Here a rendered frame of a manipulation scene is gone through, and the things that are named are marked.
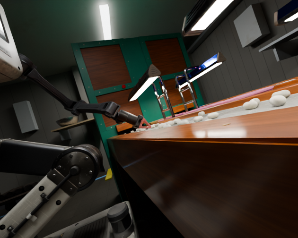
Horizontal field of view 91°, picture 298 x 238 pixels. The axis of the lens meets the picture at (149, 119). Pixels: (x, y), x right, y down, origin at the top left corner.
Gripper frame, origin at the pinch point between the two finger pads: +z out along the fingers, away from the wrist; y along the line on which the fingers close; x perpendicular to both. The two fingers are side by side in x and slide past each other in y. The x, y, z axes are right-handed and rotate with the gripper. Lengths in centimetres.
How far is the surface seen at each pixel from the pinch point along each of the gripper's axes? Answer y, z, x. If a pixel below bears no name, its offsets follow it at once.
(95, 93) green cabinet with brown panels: 70, -46, -25
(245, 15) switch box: 71, 111, -252
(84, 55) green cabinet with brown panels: 71, -71, -57
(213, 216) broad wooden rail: -68, -9, 21
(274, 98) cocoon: -63, 6, -2
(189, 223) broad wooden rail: -62, -6, 24
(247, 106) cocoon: -55, 8, -4
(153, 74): -6.7, -10.0, -28.2
